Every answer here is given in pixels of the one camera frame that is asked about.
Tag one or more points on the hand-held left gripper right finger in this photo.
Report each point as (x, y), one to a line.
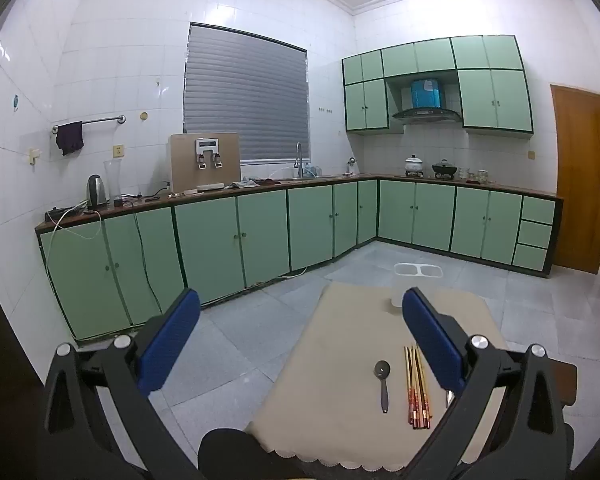
(430, 335)

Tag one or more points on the group of glass jars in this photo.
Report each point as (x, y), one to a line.
(480, 176)

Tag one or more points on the brown wooden door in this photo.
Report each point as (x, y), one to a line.
(580, 180)

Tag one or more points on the silver spoon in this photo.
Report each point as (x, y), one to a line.
(449, 399)

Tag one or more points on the green kitchen base cabinets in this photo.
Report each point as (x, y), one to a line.
(260, 230)

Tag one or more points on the beige wall switch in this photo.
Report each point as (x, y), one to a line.
(33, 156)

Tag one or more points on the black power strip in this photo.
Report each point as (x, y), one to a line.
(62, 213)

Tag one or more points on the bundle of wooden chopsticks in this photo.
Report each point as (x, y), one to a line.
(417, 395)

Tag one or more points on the black wok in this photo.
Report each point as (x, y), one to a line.
(443, 169)

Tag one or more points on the yellow wall socket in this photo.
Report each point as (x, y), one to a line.
(118, 150)

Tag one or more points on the dark hanging towel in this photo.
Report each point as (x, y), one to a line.
(70, 137)

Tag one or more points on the small steel kettle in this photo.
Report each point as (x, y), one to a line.
(352, 164)

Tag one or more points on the brown water dispenser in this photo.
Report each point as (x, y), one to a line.
(185, 165)

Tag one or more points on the beige tablecloth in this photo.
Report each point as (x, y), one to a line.
(340, 360)

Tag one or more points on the range hood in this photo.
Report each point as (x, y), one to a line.
(426, 100)

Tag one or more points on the steel electric kettle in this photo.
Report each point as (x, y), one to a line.
(96, 192)

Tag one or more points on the green wall cabinets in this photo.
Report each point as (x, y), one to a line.
(495, 95)

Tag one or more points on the dark rounded object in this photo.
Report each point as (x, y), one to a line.
(230, 455)

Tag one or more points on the grey window blind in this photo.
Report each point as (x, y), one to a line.
(245, 95)

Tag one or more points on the white divided utensil container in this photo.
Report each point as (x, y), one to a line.
(405, 271)

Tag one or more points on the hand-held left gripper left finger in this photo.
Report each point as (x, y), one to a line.
(172, 335)

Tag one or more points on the kitchen faucet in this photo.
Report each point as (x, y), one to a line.
(298, 160)

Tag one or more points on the brown wooden stool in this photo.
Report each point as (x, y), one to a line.
(566, 382)

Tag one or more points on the white cooking pot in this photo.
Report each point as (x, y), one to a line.
(414, 165)

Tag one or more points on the metal towel rail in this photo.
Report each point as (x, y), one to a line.
(100, 120)

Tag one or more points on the black spoon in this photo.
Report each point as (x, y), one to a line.
(383, 385)

